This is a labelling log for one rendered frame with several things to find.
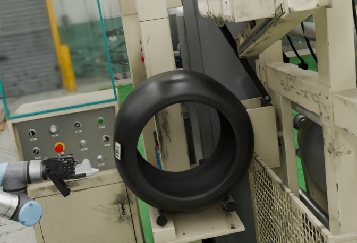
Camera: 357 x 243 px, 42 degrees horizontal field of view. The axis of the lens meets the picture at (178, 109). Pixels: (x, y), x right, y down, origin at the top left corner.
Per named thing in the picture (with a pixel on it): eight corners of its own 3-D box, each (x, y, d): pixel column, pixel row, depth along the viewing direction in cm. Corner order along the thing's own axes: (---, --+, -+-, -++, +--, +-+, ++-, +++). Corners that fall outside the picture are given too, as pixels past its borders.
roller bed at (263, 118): (238, 158, 235) (232, 102, 227) (266, 153, 236) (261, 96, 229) (249, 172, 216) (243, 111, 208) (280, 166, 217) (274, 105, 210)
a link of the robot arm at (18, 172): (2, 184, 186) (0, 159, 184) (34, 182, 187) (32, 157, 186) (-4, 190, 176) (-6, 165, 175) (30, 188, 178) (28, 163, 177)
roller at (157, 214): (151, 192, 216) (148, 184, 215) (160, 189, 217) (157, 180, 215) (158, 227, 183) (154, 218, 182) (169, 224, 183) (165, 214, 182)
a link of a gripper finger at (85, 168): (97, 162, 181) (73, 163, 180) (98, 176, 183) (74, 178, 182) (98, 159, 184) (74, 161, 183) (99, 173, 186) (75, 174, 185)
